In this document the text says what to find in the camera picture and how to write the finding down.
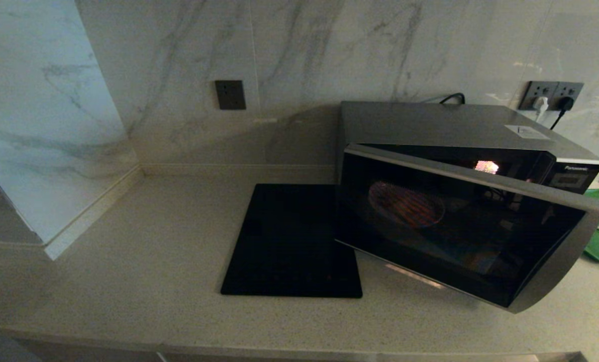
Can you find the purple plate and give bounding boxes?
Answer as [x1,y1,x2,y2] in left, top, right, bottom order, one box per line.
[368,181,446,229]

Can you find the black induction cooktop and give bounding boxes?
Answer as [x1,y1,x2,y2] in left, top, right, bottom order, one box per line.
[221,184,363,298]

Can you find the white warning sticker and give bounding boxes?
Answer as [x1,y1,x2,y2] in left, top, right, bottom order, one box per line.
[504,124,550,140]

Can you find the dark single wall socket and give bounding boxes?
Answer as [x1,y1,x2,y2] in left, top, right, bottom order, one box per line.
[215,80,247,111]

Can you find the black curved cable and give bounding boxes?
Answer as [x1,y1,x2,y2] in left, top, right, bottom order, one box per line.
[423,93,465,105]

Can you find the dark double wall socket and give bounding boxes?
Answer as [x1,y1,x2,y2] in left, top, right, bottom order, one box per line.
[519,81,584,112]

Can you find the black power plug with cord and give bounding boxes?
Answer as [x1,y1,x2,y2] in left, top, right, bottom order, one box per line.
[551,97,575,130]

